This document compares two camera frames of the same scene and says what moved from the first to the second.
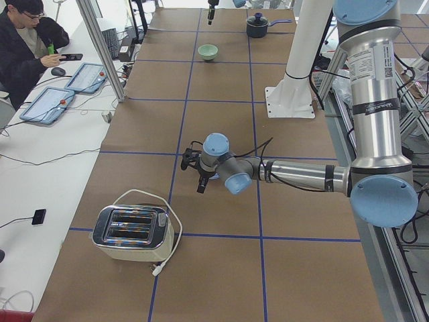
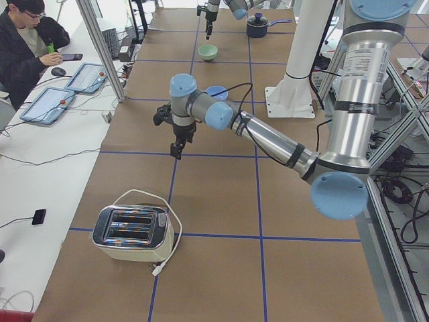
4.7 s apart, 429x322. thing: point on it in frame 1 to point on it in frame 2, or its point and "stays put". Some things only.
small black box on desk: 38,217 stays put
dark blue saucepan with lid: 258,25 stays put
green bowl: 208,51 stays put
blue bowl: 215,176 to 216,89
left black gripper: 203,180 to 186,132
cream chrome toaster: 134,233 stays put
